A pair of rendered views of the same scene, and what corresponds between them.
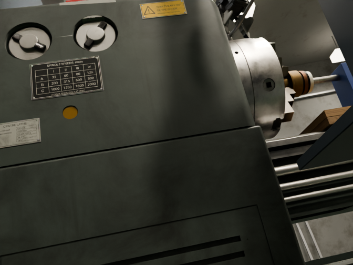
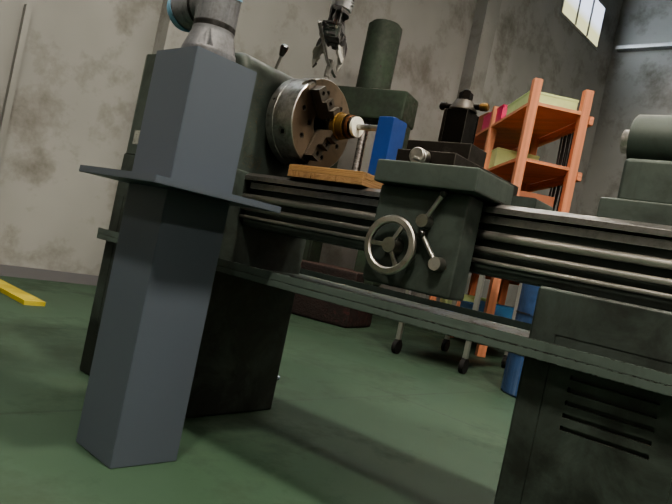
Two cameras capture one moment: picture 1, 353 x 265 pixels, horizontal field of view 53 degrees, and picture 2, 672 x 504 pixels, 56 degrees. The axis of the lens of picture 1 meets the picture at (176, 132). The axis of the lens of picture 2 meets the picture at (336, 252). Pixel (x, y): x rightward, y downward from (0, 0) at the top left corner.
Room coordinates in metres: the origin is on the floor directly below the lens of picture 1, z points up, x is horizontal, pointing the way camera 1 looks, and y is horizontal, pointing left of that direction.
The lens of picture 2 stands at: (-0.42, -2.01, 0.66)
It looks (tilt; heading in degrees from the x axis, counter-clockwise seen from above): 0 degrees down; 47
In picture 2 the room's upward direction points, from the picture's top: 12 degrees clockwise
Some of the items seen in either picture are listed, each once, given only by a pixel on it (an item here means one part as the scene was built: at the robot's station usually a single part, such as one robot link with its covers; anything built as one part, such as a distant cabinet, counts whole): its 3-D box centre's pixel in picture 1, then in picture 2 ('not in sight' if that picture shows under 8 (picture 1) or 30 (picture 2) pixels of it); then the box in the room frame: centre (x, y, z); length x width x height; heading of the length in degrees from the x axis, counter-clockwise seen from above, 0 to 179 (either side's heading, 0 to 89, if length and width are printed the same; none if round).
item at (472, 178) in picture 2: not in sight; (469, 194); (1.07, -0.91, 0.90); 0.53 x 0.30 x 0.06; 9
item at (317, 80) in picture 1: (322, 79); (370, 127); (1.03, -0.49, 1.08); 0.13 x 0.07 x 0.07; 99
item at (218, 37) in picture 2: not in sight; (210, 43); (0.45, -0.41, 1.15); 0.15 x 0.15 x 0.10
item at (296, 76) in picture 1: (291, 84); (344, 126); (1.01, -0.39, 1.08); 0.09 x 0.09 x 0.09; 9
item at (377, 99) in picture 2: not in sight; (355, 171); (3.72, 2.40, 1.43); 0.92 x 0.74 x 2.85; 94
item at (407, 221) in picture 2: not in sight; (417, 239); (0.86, -0.93, 0.73); 0.27 x 0.12 x 0.27; 99
